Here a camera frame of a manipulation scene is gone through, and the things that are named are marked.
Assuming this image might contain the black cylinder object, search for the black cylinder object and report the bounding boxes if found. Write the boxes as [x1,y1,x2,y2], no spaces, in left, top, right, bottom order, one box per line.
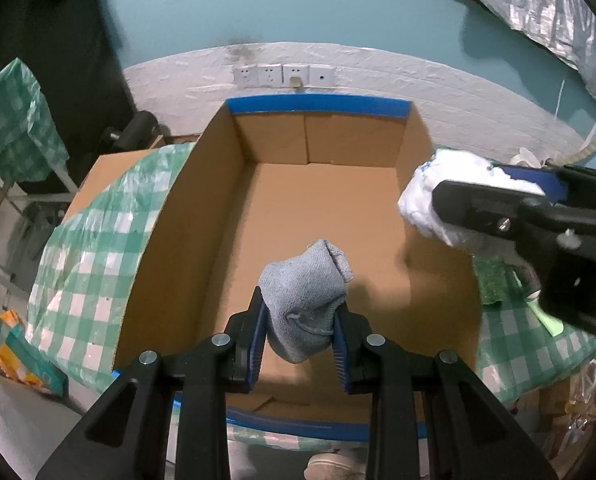
[108,110,159,153]

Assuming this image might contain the green checkered tablecloth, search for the green checkered tablecloth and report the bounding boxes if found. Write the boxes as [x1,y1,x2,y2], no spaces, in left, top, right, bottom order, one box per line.
[25,141,596,453]

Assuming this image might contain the white shoe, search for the white shoe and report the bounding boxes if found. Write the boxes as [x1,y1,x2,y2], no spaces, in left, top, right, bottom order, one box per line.
[303,450,366,480]

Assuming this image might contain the grey sock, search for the grey sock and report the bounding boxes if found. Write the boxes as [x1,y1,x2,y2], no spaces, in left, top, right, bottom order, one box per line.
[259,240,354,364]

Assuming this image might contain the white wall socket strip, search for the white wall socket strip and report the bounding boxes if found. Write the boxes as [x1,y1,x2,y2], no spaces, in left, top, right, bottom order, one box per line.
[232,63,335,89]

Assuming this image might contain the checkered cloth on rack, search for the checkered cloth on rack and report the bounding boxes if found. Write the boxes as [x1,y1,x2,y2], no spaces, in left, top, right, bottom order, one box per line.
[0,58,69,184]

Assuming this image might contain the white cloth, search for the white cloth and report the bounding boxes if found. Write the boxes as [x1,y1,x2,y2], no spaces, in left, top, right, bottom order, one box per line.
[398,148,545,264]

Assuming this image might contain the cardboard box blue edges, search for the cardboard box blue edges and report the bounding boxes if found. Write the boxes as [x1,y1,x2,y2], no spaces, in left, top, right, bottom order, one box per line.
[113,94,481,368]

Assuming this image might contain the orange teal package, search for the orange teal package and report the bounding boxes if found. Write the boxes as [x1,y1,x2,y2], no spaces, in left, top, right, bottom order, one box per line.
[0,310,68,398]

